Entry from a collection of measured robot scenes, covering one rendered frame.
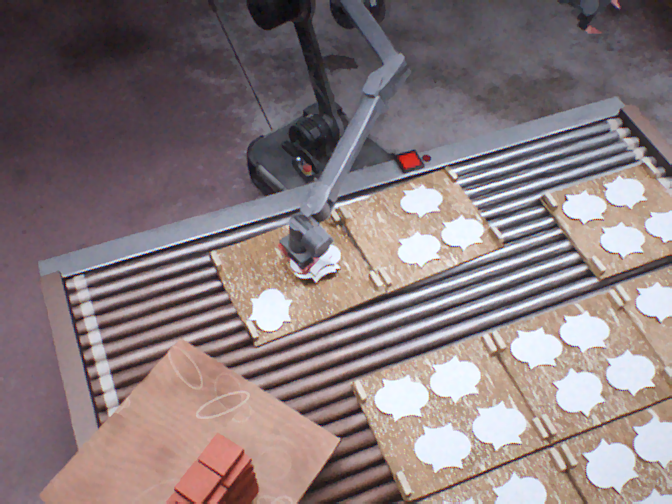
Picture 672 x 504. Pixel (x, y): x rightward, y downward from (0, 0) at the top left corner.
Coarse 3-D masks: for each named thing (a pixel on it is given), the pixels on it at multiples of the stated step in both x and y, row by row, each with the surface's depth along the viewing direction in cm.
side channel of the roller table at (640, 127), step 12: (624, 108) 276; (636, 108) 276; (624, 120) 276; (636, 120) 273; (648, 120) 273; (636, 132) 272; (648, 132) 269; (648, 144) 268; (660, 144) 266; (648, 156) 270; (660, 156) 264
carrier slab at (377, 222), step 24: (384, 192) 250; (456, 192) 251; (360, 216) 244; (384, 216) 244; (408, 216) 245; (432, 216) 245; (456, 216) 245; (480, 216) 246; (360, 240) 238; (384, 240) 239; (384, 264) 233; (432, 264) 234; (456, 264) 234; (384, 288) 229
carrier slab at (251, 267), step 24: (264, 240) 237; (336, 240) 238; (240, 264) 231; (264, 264) 231; (288, 264) 232; (360, 264) 233; (240, 288) 226; (264, 288) 226; (288, 288) 227; (312, 288) 227; (336, 288) 227; (360, 288) 228; (240, 312) 221; (312, 312) 222; (336, 312) 222; (264, 336) 217
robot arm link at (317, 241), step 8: (312, 200) 209; (304, 208) 209; (312, 208) 208; (312, 232) 208; (320, 232) 208; (304, 240) 208; (312, 240) 207; (320, 240) 207; (328, 240) 207; (312, 248) 207; (320, 248) 207; (328, 248) 210; (320, 256) 210
